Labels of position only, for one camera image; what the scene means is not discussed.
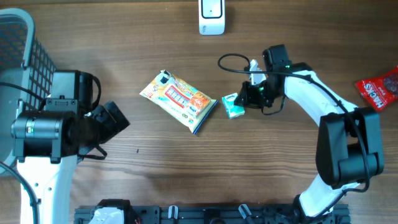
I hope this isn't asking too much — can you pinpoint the black right camera cable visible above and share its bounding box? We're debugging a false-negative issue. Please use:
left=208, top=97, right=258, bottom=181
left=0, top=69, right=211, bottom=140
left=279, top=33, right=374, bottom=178
left=217, top=53, right=371, bottom=215

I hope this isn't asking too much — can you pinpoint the grey black shopping basket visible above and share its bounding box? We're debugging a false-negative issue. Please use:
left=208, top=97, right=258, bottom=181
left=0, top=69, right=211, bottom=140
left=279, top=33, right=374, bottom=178
left=1, top=8, right=57, bottom=168

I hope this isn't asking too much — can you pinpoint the red candy bag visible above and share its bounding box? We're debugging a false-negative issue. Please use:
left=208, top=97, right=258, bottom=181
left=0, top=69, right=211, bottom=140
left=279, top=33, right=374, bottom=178
left=355, top=67, right=397, bottom=111

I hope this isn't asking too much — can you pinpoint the white barcode scanner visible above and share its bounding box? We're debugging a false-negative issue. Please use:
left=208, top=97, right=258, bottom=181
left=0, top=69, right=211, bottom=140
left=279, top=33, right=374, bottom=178
left=198, top=0, right=226, bottom=35

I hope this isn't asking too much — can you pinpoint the yellow wet wipes pack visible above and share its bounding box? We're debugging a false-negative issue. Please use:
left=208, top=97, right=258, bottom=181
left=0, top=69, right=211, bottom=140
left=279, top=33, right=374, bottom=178
left=140, top=70, right=218, bottom=134

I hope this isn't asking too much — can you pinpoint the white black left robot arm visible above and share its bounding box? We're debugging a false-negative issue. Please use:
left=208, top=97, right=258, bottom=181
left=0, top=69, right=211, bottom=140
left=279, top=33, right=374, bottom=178
left=11, top=70, right=129, bottom=223

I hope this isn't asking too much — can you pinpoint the teal tissue pack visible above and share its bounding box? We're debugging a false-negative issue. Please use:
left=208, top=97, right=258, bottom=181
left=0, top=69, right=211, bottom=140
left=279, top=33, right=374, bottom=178
left=222, top=93, right=245, bottom=119

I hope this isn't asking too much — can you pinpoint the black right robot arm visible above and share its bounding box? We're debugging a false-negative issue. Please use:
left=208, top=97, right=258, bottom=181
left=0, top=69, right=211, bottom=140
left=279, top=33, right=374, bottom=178
left=234, top=45, right=384, bottom=222

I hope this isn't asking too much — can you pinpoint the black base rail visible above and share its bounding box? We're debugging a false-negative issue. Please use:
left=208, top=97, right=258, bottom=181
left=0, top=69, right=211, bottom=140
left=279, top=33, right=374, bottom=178
left=73, top=198, right=351, bottom=224

